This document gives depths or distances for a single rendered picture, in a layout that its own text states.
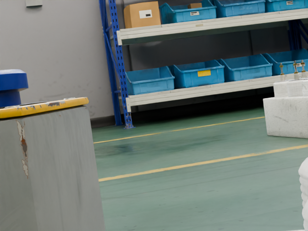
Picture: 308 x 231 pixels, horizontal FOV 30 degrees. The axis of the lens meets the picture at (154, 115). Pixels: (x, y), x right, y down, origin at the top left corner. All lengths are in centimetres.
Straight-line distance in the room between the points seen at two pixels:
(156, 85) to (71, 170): 445
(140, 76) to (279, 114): 260
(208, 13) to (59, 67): 144
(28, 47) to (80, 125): 505
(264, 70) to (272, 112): 222
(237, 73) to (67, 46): 157
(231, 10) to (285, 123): 235
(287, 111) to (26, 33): 318
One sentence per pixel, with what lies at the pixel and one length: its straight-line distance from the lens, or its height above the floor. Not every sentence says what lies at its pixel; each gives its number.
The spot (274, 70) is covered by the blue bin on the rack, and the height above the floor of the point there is 30.
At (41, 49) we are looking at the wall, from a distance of 530.
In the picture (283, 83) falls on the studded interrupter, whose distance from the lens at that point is 275.
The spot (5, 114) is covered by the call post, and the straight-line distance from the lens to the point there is 21.
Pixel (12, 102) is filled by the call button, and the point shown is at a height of 32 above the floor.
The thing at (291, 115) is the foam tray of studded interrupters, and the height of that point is 10.
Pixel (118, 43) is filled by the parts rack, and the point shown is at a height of 68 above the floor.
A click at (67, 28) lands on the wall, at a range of 533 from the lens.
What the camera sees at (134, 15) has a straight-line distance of 472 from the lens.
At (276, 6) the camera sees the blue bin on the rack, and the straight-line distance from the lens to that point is 508.
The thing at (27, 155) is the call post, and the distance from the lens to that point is 21.
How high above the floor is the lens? 32
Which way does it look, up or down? 3 degrees down
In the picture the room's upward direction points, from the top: 8 degrees counter-clockwise
